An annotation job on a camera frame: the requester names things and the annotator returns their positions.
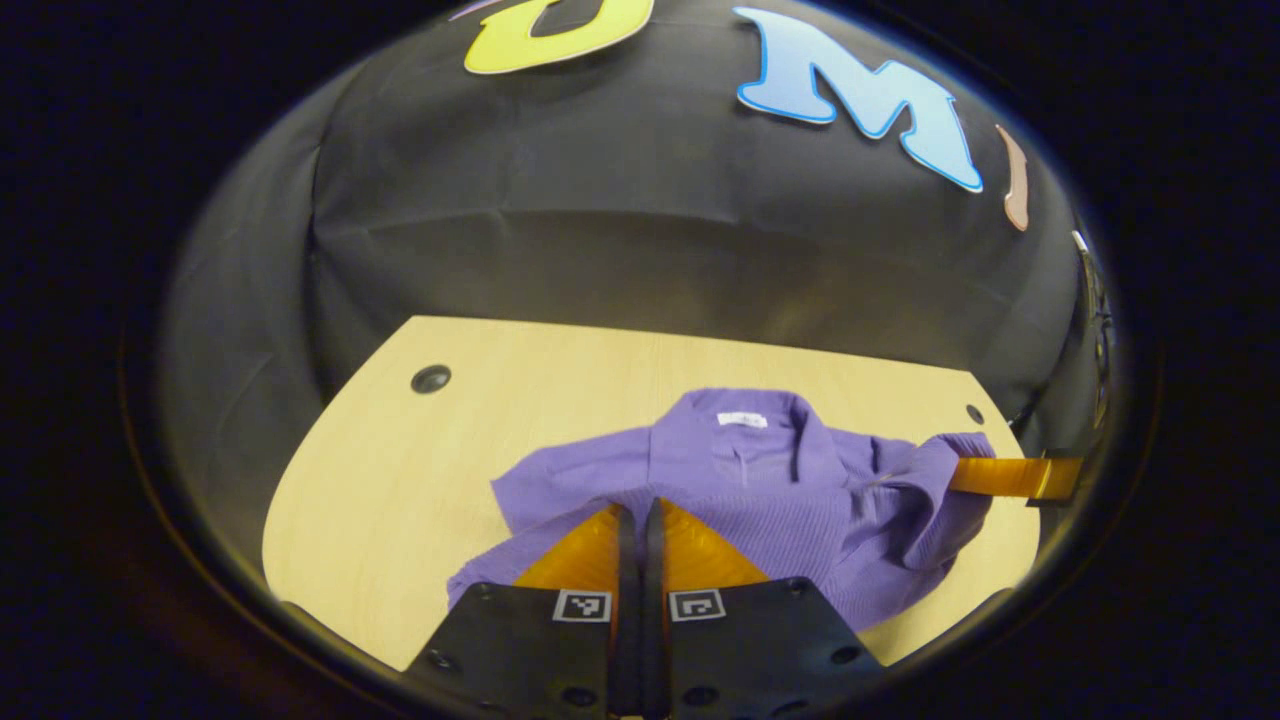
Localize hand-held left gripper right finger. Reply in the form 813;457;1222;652
642;497;886;720

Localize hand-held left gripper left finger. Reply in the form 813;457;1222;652
405;503;641;720

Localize purple collared shirt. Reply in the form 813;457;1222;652
447;388;998;633

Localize black backdrop cloth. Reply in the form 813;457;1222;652
160;0;1111;601

